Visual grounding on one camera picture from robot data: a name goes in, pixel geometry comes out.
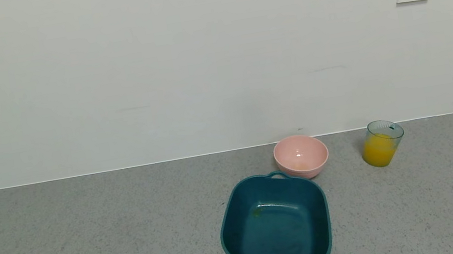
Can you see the teal square plastic basin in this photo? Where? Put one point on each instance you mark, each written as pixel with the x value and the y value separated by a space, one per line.
pixel 276 228

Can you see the pink bowl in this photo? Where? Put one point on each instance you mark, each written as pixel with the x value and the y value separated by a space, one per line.
pixel 303 151

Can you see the ribbed translucent blue-green cup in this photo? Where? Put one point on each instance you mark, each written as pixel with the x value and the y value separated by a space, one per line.
pixel 384 131

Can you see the orange juice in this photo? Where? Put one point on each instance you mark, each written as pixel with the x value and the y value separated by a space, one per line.
pixel 378 152

